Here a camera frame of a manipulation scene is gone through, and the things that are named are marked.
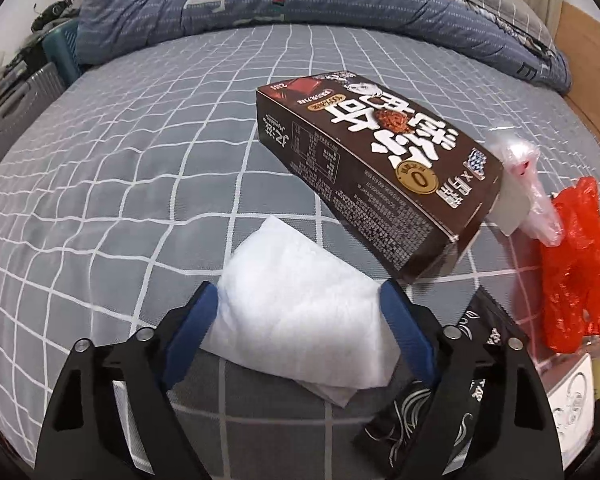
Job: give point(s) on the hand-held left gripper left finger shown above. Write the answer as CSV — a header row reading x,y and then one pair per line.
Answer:
x,y
195,332

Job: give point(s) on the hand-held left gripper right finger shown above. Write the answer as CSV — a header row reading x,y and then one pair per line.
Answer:
x,y
410,332

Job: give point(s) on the black wet wipe packet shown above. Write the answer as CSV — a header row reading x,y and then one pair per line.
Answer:
x,y
480,325

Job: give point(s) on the white tissue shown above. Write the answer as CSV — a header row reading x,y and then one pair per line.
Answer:
x,y
290,300

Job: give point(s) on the yellow white snack packet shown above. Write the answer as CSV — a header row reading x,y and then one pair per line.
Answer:
x,y
570,390

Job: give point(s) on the dark brown printed carton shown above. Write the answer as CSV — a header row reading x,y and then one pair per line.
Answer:
x,y
370,160

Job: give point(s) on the red plastic bag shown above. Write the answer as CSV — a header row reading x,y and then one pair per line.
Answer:
x,y
575,260

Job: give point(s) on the clear plastic bag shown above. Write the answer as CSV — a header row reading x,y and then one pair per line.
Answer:
x,y
522,160

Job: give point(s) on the grey suitcase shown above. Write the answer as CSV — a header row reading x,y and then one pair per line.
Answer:
x,y
15,110

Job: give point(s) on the teal plastic crate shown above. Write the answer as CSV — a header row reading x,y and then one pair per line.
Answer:
x,y
62,50

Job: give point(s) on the wooden headboard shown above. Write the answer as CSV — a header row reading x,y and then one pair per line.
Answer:
x,y
590,45

